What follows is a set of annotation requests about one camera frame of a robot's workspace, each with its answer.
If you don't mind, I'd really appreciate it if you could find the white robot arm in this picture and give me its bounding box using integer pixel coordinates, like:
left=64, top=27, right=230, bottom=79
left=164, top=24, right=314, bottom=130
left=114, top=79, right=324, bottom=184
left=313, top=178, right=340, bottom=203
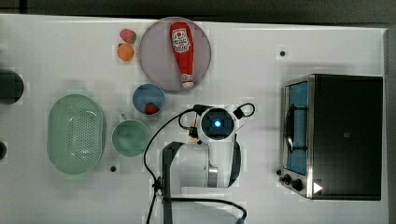
left=162, top=105, right=244, bottom=224

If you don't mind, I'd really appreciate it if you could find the green mug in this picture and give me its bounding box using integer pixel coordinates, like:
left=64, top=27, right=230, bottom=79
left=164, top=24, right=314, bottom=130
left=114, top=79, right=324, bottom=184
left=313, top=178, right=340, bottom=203
left=111, top=114, right=150, bottom=157

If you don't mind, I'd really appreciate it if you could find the small strawberry in bowl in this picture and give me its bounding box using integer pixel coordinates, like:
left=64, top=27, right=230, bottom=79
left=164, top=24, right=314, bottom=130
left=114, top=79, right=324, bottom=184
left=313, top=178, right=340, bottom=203
left=145, top=103, right=159, bottom=115

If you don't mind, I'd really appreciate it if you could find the blue bowl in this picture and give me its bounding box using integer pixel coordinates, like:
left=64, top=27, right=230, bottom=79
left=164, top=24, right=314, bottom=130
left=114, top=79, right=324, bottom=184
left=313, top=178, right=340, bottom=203
left=132, top=83, right=165, bottom=116

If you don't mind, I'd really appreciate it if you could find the grey round plate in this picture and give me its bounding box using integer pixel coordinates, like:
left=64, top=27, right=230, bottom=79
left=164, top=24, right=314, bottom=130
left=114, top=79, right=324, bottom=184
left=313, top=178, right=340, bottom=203
left=138, top=17, right=211, bottom=91

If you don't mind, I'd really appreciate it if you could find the red ketchup bottle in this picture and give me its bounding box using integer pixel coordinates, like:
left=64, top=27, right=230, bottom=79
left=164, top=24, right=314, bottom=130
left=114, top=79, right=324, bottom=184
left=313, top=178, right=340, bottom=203
left=169, top=21, right=194, bottom=89

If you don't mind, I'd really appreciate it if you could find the orange fruit toy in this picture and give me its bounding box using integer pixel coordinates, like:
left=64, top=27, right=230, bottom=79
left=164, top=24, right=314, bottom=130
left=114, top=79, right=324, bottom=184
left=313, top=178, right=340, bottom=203
left=118, top=44, right=134, bottom=62

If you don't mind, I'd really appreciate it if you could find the red strawberry toy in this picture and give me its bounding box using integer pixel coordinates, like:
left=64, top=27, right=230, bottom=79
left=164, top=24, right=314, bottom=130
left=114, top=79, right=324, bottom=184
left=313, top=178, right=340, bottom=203
left=120, top=29, right=137, bottom=44

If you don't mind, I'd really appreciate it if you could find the green oval colander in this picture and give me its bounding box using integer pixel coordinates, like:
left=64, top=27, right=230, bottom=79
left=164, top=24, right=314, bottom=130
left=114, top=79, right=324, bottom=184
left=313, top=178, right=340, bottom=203
left=47, top=94, right=106, bottom=175

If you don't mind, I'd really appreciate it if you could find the black toaster oven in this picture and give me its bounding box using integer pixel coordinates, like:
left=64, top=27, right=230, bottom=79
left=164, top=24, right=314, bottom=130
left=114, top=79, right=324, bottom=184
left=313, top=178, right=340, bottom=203
left=276, top=74, right=384, bottom=201

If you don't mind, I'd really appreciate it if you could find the black cylinder container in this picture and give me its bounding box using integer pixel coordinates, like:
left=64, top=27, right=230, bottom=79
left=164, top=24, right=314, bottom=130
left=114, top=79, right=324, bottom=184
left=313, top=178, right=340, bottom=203
left=0, top=69, right=24, bottom=105

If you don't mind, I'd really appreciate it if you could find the small black object left edge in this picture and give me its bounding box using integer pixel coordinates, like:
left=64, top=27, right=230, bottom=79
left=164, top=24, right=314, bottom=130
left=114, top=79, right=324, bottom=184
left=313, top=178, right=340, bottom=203
left=0, top=142, right=7, bottom=160

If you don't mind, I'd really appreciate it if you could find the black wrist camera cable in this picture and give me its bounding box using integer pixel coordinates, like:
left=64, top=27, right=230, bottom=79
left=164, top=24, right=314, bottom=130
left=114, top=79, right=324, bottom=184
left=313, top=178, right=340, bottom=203
left=233, top=103, right=256, bottom=119

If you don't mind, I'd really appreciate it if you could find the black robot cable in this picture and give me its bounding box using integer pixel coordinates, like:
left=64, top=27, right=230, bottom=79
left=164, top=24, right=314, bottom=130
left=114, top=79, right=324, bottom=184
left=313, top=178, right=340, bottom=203
left=143, top=106, right=248, bottom=224

